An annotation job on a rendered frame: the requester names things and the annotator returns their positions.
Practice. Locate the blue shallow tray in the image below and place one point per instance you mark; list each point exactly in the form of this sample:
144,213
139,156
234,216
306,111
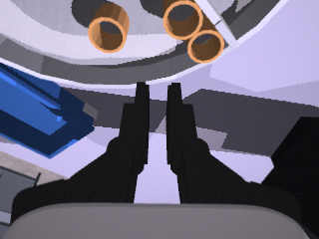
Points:
39,114

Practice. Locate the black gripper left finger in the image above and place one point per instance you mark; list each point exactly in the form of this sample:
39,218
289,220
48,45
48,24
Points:
110,178

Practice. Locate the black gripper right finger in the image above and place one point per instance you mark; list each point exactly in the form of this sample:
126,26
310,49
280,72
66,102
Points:
201,177

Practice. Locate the bronze bushing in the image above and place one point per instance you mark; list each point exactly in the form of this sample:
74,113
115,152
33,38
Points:
209,51
181,30
102,40

